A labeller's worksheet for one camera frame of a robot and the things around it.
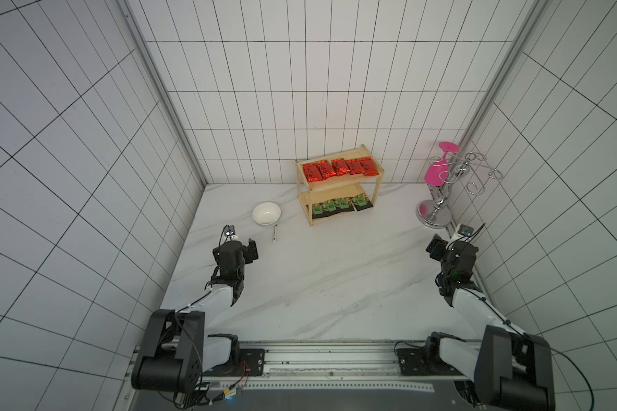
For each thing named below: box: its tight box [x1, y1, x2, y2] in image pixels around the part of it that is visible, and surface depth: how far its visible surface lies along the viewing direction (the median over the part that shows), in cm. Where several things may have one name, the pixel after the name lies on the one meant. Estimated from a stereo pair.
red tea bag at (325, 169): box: [315, 160, 336, 180], surface depth 96 cm
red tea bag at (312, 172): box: [301, 162, 324, 183], surface depth 95 cm
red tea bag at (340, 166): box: [330, 157, 351, 177], surface depth 97 cm
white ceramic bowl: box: [251, 201, 282, 227], surface depth 107 cm
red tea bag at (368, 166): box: [359, 156, 380, 177], surface depth 97 cm
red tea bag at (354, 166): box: [344, 159, 366, 175], surface depth 97 cm
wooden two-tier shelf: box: [294, 144, 385, 227], surface depth 99 cm
